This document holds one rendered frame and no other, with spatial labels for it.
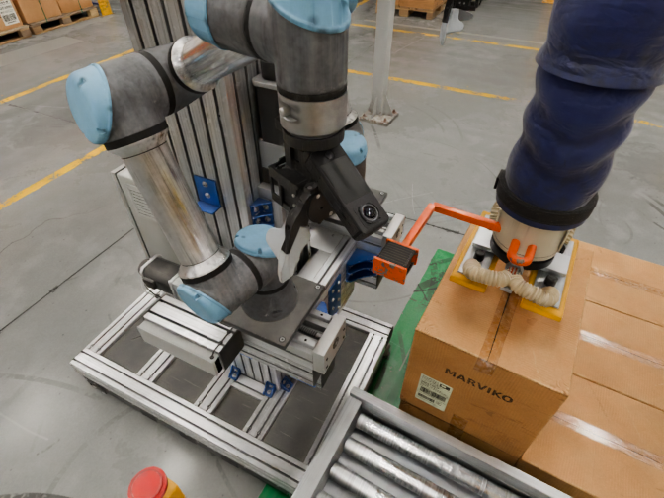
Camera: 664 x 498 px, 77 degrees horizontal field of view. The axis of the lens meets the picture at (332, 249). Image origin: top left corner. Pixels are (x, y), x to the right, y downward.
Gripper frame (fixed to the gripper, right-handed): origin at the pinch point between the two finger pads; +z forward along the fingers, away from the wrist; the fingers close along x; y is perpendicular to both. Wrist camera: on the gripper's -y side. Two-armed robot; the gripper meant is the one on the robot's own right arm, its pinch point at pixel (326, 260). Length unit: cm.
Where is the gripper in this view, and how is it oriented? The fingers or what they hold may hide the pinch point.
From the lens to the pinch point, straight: 59.5
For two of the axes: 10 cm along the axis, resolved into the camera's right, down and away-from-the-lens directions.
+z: 0.0, 7.2, 6.9
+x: -7.5, 4.6, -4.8
